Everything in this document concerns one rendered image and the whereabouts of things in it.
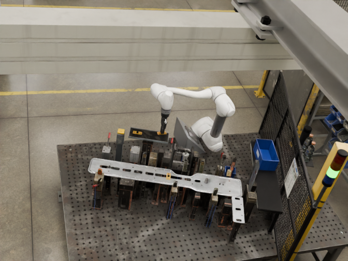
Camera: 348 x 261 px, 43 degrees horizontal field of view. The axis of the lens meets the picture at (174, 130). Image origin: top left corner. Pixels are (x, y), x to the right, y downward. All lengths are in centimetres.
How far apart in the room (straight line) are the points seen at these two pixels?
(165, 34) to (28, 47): 28
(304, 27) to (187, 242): 314
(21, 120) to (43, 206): 150
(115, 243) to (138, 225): 28
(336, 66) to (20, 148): 505
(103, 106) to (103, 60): 541
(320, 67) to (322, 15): 10
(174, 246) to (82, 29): 313
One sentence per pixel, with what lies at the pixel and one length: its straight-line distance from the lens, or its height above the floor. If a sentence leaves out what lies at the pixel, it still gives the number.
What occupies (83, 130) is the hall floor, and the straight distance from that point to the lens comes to 593.
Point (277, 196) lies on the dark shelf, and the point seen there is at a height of 103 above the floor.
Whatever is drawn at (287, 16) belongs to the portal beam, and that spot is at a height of 342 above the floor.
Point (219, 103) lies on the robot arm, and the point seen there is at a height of 152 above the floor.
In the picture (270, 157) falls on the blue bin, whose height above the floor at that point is 103.
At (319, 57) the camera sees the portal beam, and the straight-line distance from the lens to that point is 92.
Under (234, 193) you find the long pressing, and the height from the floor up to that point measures 100.
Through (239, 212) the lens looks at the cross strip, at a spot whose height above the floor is 100.
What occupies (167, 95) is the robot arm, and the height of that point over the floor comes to 166.
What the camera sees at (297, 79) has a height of 82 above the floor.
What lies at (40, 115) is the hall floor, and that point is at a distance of 618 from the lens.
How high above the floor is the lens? 380
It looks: 39 degrees down
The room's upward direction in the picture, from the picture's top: 11 degrees clockwise
